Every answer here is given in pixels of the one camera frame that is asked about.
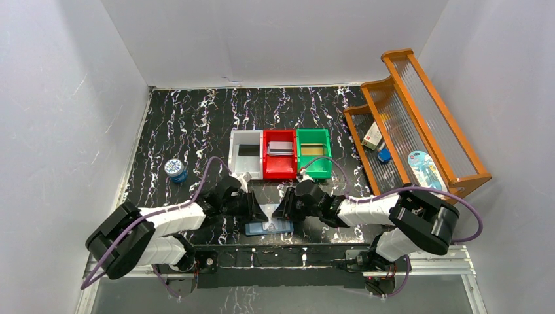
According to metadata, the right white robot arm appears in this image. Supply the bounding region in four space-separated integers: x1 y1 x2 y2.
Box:
272 179 460 271

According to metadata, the silver VIP card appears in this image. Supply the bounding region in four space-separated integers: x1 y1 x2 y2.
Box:
266 141 295 156

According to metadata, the small blue object on shelf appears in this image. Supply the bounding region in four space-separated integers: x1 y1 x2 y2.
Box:
377 148 392 164

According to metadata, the small red white box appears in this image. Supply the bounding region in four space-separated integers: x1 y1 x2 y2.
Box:
362 122 384 151

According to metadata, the red plastic bin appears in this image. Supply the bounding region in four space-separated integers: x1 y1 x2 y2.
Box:
262 130 298 180

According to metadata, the aluminium rail frame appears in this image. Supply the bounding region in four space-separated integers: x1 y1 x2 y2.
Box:
99 243 486 313

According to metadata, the blue blister pack toy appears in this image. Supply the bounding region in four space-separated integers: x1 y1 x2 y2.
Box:
407 150 448 192

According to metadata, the white plastic bin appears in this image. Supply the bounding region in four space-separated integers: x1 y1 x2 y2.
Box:
228 130 263 180

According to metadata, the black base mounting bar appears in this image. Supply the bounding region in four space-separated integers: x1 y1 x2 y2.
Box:
157 244 393 289

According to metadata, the black card in white bin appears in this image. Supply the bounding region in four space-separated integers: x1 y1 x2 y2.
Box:
238 144 260 158

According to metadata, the gold card in green bin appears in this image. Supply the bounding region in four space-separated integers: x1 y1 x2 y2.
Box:
300 145 325 156

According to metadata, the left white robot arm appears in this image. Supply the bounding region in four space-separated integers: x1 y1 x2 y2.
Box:
85 173 269 279

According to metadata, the orange wooden shelf rack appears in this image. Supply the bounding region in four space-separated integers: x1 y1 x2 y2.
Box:
344 49 492 198

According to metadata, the blue round tape tin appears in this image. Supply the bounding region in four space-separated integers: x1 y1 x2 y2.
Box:
164 158 188 184

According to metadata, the green plastic bin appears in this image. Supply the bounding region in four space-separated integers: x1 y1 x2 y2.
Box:
296 129 332 179

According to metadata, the blue card holder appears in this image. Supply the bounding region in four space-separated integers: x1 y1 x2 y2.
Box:
245 204 294 236

